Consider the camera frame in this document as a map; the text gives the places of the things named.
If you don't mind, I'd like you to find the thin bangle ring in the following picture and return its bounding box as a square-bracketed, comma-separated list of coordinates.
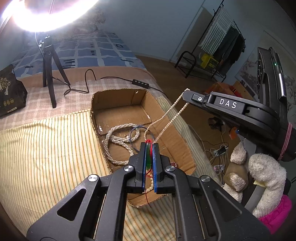
[128, 124, 156, 153]

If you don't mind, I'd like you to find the small pearl necklace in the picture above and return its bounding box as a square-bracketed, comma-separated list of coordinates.
[143, 88, 191, 193]

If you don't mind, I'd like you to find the green jade red cord pendant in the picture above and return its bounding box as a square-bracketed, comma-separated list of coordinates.
[144, 139, 154, 207]

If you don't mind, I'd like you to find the black clothes rack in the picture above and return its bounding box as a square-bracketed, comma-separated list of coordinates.
[175, 1, 246, 82]

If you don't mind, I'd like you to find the yellow crate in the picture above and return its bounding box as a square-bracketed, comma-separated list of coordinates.
[200, 53, 218, 72]

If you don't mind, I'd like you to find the cardboard tray box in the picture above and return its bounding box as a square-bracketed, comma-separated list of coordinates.
[89, 88, 197, 208]

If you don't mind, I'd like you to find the orange covered box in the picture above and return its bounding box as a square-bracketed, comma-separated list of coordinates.
[204, 81, 253, 100]

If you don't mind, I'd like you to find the white plush toy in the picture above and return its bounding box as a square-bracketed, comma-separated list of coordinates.
[223, 142, 287, 218]

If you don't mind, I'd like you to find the striped hanging cloth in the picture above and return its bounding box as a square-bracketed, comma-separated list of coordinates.
[199, 6, 232, 55]

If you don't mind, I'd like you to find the checkered bed sheet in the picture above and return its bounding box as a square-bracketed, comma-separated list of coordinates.
[1, 66, 163, 131]

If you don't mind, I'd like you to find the yellow striped cloth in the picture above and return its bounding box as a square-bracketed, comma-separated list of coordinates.
[0, 97, 220, 241]

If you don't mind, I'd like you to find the blue patterned blanket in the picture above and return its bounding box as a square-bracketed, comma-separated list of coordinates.
[12, 32, 145, 78]

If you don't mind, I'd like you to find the black tripod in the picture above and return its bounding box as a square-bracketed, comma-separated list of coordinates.
[38, 35, 71, 108]

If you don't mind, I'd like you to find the black snack bag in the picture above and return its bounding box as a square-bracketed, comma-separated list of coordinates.
[0, 64, 28, 118]

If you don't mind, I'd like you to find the long pearl necklace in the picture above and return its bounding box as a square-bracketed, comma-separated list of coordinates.
[102, 122, 141, 166]

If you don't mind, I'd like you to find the black power cable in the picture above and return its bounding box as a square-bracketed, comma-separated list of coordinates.
[34, 32, 167, 98]

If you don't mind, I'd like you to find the white ring light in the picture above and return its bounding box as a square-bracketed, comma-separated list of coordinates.
[1, 1, 98, 32]

